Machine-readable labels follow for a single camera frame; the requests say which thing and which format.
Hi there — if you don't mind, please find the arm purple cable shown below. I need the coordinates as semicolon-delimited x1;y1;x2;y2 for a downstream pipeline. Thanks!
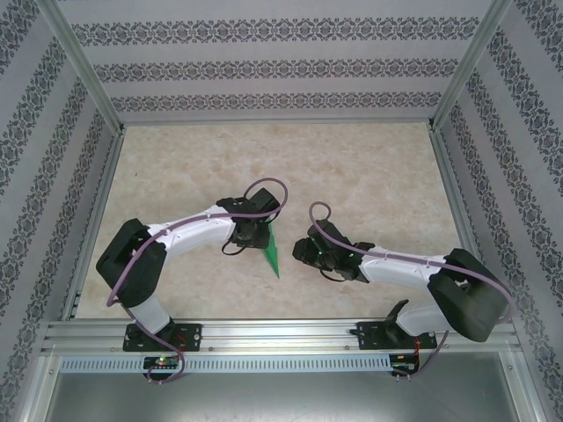
106;177;290;386
309;200;518;383

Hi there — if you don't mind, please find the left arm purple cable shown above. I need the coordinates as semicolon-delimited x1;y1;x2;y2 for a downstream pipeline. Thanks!
106;177;290;386

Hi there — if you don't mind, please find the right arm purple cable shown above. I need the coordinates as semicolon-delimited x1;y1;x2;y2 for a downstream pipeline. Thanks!
309;200;518;383

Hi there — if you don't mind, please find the slotted grey cable duct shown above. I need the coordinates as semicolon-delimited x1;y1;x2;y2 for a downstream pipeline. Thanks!
59;354;392;374

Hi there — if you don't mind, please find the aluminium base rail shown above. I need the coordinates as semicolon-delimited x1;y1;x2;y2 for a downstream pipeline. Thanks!
41;319;523;353

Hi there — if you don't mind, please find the aluminium side rail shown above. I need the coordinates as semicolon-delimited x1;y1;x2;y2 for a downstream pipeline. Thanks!
61;127;127;320
430;127;498;317

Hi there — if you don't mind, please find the green paper sheet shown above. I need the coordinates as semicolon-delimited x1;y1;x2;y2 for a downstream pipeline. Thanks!
261;221;282;280

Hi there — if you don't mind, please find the aluminium frame post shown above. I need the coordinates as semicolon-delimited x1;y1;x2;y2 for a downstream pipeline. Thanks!
34;0;127;133
428;0;514;131

